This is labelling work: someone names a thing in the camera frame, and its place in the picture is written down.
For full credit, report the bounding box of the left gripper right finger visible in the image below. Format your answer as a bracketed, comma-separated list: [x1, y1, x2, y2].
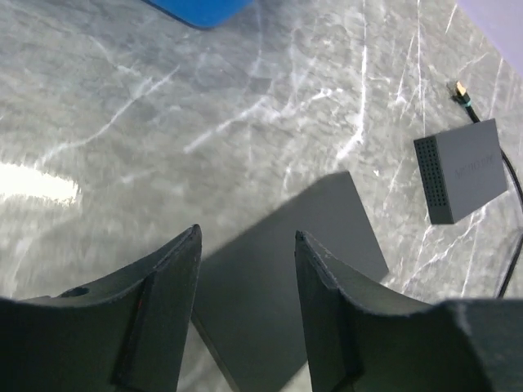
[295, 231, 522, 391]

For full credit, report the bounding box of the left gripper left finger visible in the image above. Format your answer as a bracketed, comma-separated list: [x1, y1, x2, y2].
[1, 225, 202, 391]

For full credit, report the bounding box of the black network switch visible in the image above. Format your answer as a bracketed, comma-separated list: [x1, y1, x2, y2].
[413, 118, 507, 225]
[193, 171, 388, 391]

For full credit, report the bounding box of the black ethernet cable long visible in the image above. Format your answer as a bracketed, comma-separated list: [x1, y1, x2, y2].
[447, 80, 523, 299]

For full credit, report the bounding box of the blue plastic bin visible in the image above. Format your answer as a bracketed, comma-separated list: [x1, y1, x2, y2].
[147, 0, 253, 29]

